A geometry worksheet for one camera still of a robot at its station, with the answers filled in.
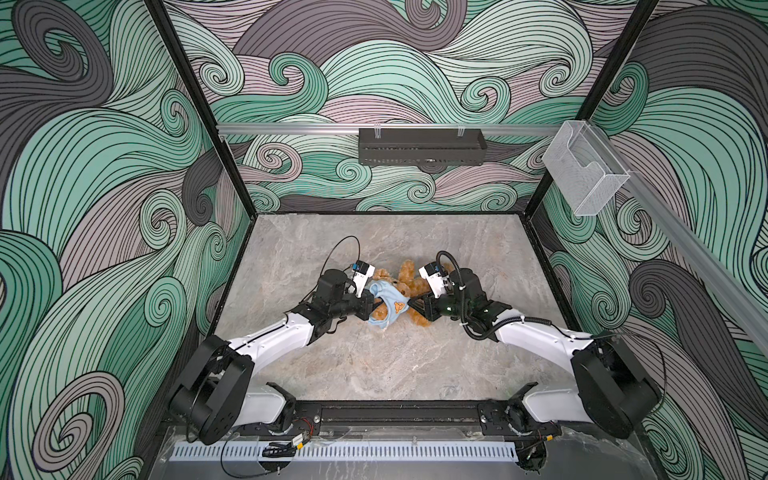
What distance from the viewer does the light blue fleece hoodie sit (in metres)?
0.79

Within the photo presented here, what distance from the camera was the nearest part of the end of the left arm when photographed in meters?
0.65

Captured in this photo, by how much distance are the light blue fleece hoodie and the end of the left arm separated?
4 cm
